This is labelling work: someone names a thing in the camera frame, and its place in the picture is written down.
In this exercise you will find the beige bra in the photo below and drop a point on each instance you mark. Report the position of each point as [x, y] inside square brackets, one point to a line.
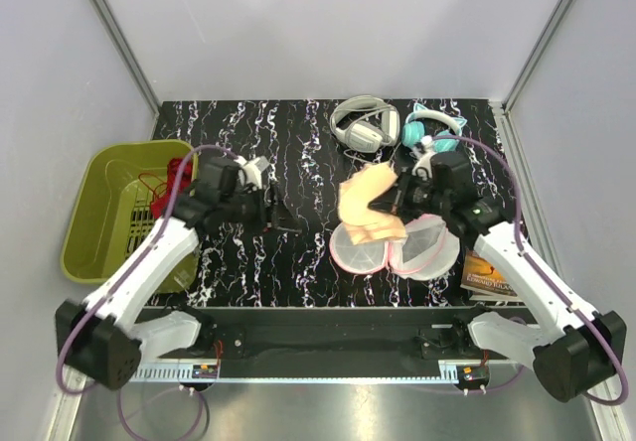
[361, 223]

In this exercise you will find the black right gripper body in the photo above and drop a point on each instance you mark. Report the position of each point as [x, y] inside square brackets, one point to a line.
[414, 196]

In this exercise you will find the dark paperback book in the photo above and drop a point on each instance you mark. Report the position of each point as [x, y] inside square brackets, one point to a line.
[484, 282]

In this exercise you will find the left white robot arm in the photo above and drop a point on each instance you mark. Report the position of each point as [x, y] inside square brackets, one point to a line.
[102, 337]

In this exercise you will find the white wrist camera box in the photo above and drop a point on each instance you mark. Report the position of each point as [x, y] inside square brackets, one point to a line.
[251, 173]

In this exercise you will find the white grey headset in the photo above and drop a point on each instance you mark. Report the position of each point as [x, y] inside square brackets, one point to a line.
[365, 124]

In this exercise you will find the aluminium left corner post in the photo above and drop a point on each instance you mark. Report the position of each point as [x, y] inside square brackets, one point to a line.
[125, 51]

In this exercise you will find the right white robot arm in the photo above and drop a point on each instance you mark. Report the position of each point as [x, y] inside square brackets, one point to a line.
[572, 348]

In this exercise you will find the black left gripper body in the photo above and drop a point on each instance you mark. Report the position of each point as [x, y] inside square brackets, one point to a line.
[250, 209]

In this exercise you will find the aluminium corner post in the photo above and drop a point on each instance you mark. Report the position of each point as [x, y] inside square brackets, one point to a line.
[125, 51]
[541, 45]

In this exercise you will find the teal cat-ear headphones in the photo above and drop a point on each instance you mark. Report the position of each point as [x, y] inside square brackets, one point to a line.
[423, 121]

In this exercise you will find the aluminium right corner post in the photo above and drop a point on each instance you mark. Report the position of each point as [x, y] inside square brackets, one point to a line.
[541, 45]

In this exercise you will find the olive green plastic basket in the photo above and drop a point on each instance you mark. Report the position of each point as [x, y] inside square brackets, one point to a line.
[111, 217]

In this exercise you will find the white pink-trimmed mesh laundry bag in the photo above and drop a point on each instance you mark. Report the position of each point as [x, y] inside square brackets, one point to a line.
[427, 251]

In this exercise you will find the red garment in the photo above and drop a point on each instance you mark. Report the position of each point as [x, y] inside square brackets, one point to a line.
[160, 188]

